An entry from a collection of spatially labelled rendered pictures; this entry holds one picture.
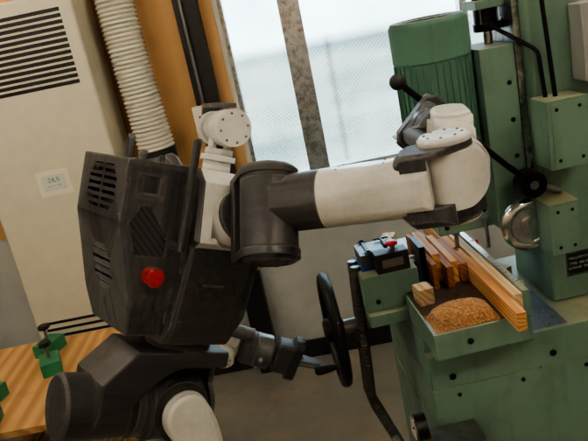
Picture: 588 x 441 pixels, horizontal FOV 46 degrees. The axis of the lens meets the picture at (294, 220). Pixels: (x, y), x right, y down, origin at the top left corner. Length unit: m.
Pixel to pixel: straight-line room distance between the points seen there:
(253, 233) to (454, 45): 0.73
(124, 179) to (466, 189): 0.51
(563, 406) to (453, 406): 0.26
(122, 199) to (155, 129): 1.78
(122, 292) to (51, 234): 1.83
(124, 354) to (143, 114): 1.74
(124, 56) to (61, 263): 0.87
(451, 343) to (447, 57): 0.61
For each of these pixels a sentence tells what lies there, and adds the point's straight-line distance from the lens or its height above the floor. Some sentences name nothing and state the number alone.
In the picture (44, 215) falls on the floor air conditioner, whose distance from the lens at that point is 2.95.
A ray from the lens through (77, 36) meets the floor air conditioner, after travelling 2.78.
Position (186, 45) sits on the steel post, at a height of 1.52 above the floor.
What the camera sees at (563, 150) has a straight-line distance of 1.59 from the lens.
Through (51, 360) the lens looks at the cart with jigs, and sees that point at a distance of 2.65.
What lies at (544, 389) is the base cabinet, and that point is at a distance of 1.75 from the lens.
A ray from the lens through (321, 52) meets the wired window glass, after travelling 3.05.
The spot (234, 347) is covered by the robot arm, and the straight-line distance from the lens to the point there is 1.76.
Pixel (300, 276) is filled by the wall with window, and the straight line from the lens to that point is 3.20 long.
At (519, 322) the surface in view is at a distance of 1.46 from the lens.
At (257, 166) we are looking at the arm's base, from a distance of 1.06.
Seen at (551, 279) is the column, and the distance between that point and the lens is 1.77.
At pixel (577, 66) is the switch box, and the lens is 1.64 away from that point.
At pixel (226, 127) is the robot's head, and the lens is 1.23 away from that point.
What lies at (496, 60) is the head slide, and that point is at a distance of 1.63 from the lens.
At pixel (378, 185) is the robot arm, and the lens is 0.99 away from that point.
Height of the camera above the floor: 1.60
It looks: 17 degrees down
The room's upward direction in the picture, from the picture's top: 12 degrees counter-clockwise
